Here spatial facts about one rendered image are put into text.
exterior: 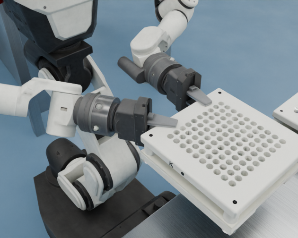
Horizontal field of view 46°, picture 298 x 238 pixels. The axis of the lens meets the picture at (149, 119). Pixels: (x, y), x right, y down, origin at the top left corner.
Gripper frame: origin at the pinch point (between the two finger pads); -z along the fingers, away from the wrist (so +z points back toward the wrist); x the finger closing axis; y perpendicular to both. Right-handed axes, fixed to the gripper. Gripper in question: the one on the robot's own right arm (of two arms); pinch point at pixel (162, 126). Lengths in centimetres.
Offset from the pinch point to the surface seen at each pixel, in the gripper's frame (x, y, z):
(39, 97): 86, -99, 107
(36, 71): 67, -100, 106
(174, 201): 17.6, 5.3, -4.5
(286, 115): 10.4, -24.4, -27.3
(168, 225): 17.7, 11.8, -4.6
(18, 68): 49, -77, 98
